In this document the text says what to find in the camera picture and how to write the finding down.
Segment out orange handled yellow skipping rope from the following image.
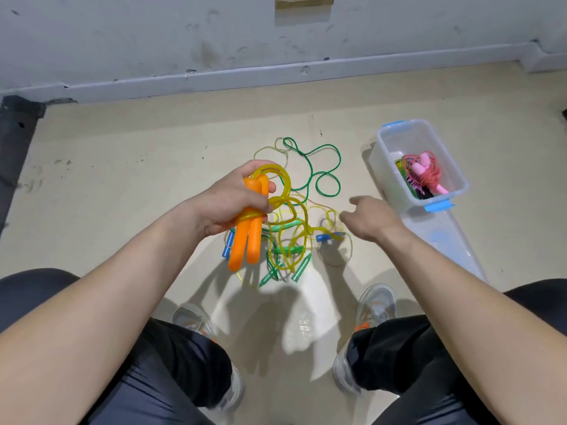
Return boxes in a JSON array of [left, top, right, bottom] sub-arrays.
[[226, 164, 311, 275]]

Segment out small wooden wall block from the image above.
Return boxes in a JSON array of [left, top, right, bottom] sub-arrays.
[[275, 0, 336, 9]]

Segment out black metal rack frame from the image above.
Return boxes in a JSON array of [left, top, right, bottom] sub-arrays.
[[0, 95, 45, 234]]

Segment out pink skipping rope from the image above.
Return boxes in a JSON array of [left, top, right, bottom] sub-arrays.
[[406, 151, 451, 197]]

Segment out black shorts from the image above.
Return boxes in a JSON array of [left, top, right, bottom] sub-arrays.
[[0, 268, 567, 425]]

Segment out grey right shoe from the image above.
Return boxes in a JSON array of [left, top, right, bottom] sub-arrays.
[[332, 283, 398, 395]]

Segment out person's right forearm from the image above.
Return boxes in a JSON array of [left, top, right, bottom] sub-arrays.
[[388, 227, 567, 425]]

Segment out pile of colourful jump ropes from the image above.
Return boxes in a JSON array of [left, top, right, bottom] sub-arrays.
[[221, 137, 356, 289]]

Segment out clear storage box blue latches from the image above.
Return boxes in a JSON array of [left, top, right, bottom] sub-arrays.
[[367, 119, 471, 215]]

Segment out person's left hand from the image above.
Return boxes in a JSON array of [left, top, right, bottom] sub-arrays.
[[186, 160, 280, 240]]

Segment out person's right hand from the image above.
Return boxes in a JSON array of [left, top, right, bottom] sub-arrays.
[[340, 196, 409, 246]]

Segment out person's left forearm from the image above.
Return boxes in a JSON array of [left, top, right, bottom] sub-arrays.
[[0, 208, 209, 425]]

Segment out grey left shoe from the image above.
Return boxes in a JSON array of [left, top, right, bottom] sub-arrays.
[[172, 302, 246, 413]]

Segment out clear plastic box lid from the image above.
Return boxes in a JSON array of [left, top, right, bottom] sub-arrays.
[[403, 208, 487, 282]]

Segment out grey shoe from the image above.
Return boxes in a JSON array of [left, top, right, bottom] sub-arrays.
[[332, 283, 398, 395], [172, 302, 246, 413]]

